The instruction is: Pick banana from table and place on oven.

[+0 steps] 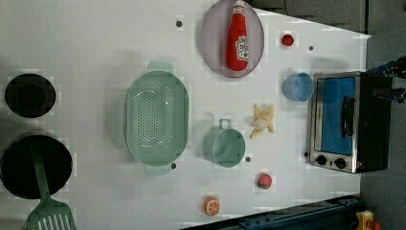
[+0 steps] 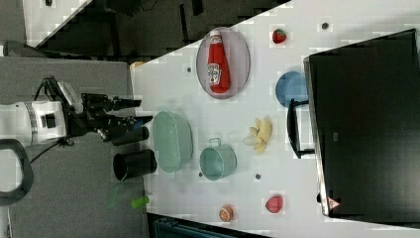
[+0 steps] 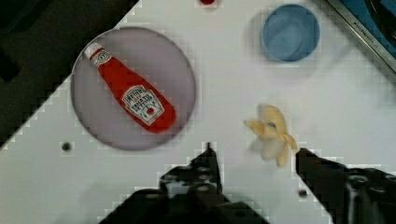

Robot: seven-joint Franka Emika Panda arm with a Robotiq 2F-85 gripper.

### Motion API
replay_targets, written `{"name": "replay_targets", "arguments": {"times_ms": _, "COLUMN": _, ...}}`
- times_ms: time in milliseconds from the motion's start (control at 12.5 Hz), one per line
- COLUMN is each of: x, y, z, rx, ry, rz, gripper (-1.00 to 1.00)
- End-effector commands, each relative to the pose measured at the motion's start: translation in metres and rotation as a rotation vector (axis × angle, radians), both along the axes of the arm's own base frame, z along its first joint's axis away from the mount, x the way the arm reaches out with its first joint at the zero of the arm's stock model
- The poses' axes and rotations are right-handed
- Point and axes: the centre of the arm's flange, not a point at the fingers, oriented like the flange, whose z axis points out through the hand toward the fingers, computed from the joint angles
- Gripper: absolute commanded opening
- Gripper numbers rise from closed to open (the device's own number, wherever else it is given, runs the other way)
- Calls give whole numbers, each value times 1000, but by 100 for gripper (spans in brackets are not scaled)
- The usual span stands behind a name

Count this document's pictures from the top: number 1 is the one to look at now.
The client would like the orange slice toy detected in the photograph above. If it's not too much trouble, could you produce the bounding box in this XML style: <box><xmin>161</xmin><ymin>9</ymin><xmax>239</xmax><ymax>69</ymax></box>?
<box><xmin>203</xmin><ymin>196</ymin><xmax>220</xmax><ymax>216</ymax></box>

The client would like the silver black toaster oven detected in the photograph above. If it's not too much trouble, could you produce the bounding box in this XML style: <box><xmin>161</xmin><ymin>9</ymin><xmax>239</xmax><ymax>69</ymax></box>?
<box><xmin>309</xmin><ymin>72</ymin><xmax>392</xmax><ymax>173</ymax></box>

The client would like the small red strawberry toy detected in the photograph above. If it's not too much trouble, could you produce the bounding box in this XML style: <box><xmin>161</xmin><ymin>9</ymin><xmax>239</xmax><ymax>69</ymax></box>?
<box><xmin>282</xmin><ymin>34</ymin><xmax>294</xmax><ymax>46</ymax></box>

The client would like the blue plastic cup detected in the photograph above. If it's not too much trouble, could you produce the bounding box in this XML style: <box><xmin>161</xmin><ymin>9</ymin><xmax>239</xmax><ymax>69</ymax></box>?
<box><xmin>282</xmin><ymin>73</ymin><xmax>314</xmax><ymax>102</ymax></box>

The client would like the grey round plate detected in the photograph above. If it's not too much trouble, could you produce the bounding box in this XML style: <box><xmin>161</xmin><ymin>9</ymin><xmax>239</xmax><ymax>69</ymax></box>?
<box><xmin>200</xmin><ymin>0</ymin><xmax>264</xmax><ymax>78</ymax></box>

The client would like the peeled yellow banana toy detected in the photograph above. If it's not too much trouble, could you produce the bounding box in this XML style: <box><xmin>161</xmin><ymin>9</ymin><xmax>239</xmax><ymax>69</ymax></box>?
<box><xmin>250</xmin><ymin>104</ymin><xmax>275</xmax><ymax>139</ymax></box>

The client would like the red tomato toy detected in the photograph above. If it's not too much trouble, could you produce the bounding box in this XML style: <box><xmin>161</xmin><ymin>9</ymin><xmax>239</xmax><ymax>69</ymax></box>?
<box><xmin>257</xmin><ymin>173</ymin><xmax>272</xmax><ymax>190</ymax></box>

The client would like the green slotted spatula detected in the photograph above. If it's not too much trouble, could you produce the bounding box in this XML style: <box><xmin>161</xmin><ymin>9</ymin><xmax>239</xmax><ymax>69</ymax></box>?
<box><xmin>27</xmin><ymin>142</ymin><xmax>77</xmax><ymax>230</ymax></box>

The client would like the red ketchup bottle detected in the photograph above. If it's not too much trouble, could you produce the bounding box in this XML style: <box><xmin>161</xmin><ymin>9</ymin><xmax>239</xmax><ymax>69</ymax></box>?
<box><xmin>226</xmin><ymin>0</ymin><xmax>250</xmax><ymax>71</ymax></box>

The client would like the green plastic colander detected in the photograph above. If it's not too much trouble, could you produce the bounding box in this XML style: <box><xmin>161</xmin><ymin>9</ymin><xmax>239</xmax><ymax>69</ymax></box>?
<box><xmin>124</xmin><ymin>60</ymin><xmax>189</xmax><ymax>176</ymax></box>

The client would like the green pot with handle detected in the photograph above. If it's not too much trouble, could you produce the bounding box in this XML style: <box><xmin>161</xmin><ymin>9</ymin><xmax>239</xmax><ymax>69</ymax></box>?
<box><xmin>203</xmin><ymin>119</ymin><xmax>246</xmax><ymax>168</ymax></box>

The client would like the yellow red emergency button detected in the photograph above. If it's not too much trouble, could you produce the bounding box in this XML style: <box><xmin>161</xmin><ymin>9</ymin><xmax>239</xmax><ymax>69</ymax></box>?
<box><xmin>356</xmin><ymin>210</ymin><xmax>382</xmax><ymax>230</ymax></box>

